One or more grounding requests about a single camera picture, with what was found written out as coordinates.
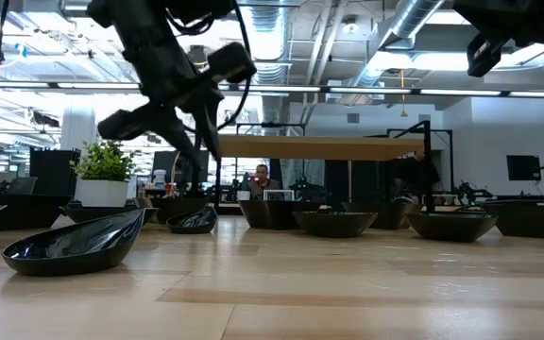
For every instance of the black wall monitor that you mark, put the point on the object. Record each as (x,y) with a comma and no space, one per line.
(523,167)

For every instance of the dark computer monitor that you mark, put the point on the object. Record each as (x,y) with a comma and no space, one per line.
(163,165)

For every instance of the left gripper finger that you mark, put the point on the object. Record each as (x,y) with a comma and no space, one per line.
(210,127)
(187,137)

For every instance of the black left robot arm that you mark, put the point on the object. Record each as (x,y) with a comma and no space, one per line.
(107,11)

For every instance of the white building column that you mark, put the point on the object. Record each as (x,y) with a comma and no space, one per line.
(78,127)

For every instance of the ribbed grey ventilation duct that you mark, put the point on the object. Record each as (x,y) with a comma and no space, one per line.
(269,19)

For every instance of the long ceiling light bar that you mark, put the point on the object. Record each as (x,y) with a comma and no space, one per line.
(371,90)

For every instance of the raised wooden shelf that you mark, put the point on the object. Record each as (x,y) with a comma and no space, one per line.
(319,147)

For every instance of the background black robot arm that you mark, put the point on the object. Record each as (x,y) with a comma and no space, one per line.
(470,193)

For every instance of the person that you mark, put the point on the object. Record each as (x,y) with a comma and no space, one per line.
(261,179)
(416,175)

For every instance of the black cabinet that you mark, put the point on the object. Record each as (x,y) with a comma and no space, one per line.
(55,172)

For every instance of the dark office chair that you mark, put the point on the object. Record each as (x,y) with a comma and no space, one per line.
(22,185)

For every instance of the black background table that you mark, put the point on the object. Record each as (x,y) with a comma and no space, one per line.
(532,198)

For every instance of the white bottle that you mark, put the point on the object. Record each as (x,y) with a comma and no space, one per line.
(159,178)

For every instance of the green plant in white pot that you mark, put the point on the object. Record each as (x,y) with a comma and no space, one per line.
(104,189)

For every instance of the black metal shelf frame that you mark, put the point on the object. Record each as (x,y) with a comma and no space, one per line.
(426,179)

